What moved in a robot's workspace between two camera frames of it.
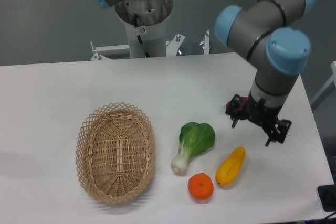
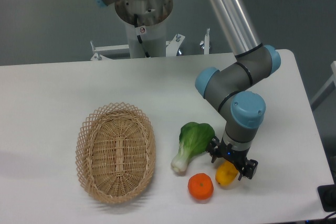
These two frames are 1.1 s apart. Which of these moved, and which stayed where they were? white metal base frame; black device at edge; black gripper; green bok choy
Moved: black gripper
Stayed: white metal base frame; black device at edge; green bok choy
